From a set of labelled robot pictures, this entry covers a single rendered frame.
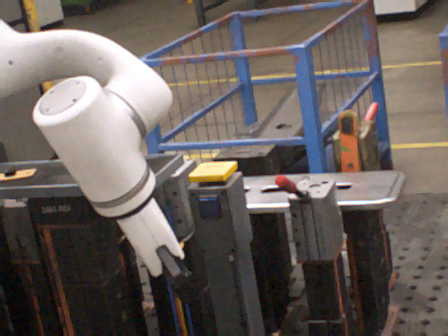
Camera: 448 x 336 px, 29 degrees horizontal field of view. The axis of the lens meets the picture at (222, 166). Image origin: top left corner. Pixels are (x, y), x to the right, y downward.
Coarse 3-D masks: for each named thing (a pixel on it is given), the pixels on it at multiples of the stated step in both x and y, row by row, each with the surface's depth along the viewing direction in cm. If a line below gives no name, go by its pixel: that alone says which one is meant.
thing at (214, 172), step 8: (200, 168) 135; (208, 168) 134; (216, 168) 134; (224, 168) 133; (232, 168) 134; (192, 176) 132; (200, 176) 132; (208, 176) 131; (216, 176) 131; (224, 176) 131
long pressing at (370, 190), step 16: (256, 176) 178; (272, 176) 177; (288, 176) 175; (320, 176) 172; (336, 176) 170; (352, 176) 169; (368, 176) 167; (384, 176) 166; (400, 176) 165; (256, 192) 169; (272, 192) 168; (352, 192) 160; (368, 192) 159; (384, 192) 157; (400, 192) 159; (256, 208) 161; (272, 208) 160; (288, 208) 159; (352, 208) 155; (368, 208) 154; (384, 208) 153
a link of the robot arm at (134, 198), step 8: (144, 176) 104; (152, 176) 106; (144, 184) 104; (152, 184) 106; (136, 192) 103; (144, 192) 104; (120, 200) 103; (128, 200) 103; (136, 200) 104; (96, 208) 105; (104, 208) 104; (112, 208) 104; (120, 208) 104; (128, 208) 104
